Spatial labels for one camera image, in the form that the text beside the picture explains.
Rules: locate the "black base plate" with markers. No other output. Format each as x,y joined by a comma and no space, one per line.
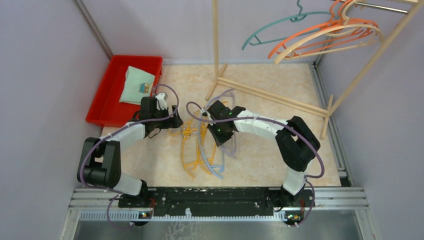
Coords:
211,201

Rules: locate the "light blue plastic hanger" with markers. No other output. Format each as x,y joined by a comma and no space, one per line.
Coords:
206,160

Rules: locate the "teal plastic hanger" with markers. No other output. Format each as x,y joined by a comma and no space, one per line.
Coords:
255,40

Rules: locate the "wooden clothes rack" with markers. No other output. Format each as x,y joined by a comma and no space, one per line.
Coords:
339,33

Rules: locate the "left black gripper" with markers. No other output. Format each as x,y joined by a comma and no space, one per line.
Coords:
174,121

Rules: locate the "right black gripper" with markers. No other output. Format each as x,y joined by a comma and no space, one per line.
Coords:
219,140

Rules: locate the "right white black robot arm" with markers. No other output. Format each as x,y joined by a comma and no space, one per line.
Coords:
296,142

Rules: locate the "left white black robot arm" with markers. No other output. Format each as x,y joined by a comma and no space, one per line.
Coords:
100,165

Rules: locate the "beige plastic hanger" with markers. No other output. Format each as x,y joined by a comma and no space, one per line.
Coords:
314,36

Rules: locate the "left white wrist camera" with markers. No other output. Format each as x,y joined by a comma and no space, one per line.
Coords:
161,101

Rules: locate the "aluminium frame rail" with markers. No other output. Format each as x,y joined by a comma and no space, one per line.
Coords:
94,204

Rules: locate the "red plastic tray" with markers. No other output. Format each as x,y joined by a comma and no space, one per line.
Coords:
106,110

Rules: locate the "lilac plastic hanger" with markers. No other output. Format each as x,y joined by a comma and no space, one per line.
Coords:
229,150

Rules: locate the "light green folded cloth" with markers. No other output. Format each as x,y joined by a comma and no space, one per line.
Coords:
138,84

